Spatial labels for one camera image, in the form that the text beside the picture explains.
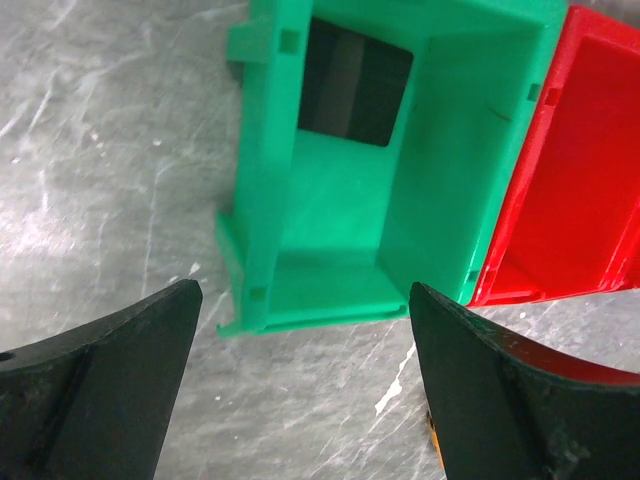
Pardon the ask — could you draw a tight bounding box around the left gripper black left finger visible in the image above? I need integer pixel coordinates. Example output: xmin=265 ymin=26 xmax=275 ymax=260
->
xmin=1 ymin=280 xmax=203 ymax=479

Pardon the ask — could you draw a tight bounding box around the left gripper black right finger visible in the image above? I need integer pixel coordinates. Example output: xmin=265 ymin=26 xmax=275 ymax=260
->
xmin=409 ymin=282 xmax=639 ymax=479

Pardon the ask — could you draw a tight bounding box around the tan leather card holder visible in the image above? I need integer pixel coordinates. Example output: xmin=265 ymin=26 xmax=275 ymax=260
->
xmin=426 ymin=409 xmax=444 ymax=469

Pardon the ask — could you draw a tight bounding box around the red bin with silver card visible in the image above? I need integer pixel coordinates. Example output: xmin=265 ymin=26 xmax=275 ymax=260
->
xmin=471 ymin=6 xmax=639 ymax=307

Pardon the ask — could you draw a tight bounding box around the black card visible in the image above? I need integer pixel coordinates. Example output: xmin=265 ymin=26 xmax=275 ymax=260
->
xmin=298 ymin=17 xmax=413 ymax=147

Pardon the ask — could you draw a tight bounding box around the green plastic bin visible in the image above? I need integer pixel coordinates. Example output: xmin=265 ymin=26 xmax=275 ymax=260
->
xmin=216 ymin=1 xmax=568 ymax=337

